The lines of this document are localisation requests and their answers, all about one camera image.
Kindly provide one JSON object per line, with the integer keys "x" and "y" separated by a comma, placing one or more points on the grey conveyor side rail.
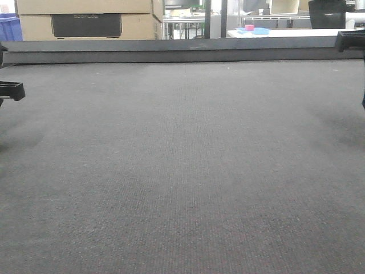
{"x": 174, "y": 51}

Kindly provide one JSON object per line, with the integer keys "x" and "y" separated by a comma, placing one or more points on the pink block on tray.
{"x": 249, "y": 27}

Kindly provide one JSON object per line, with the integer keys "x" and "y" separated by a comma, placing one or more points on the black office chair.
{"x": 327, "y": 14}

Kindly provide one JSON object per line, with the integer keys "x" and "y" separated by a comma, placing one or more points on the light blue tray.
{"x": 255, "y": 31}

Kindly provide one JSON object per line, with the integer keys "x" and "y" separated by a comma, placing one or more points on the blue crate far left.
{"x": 10, "y": 27}

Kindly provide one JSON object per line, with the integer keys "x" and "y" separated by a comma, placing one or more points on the white table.
{"x": 276, "y": 33}

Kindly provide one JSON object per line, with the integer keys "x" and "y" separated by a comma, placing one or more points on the dark conveyor belt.
{"x": 243, "y": 167}

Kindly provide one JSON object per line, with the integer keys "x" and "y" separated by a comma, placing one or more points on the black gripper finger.
{"x": 350, "y": 40}
{"x": 12, "y": 90}

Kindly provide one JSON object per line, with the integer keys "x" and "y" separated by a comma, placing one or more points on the cardboard box with black label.
{"x": 90, "y": 20}

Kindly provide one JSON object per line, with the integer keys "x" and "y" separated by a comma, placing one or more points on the black vertical post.
{"x": 207, "y": 7}

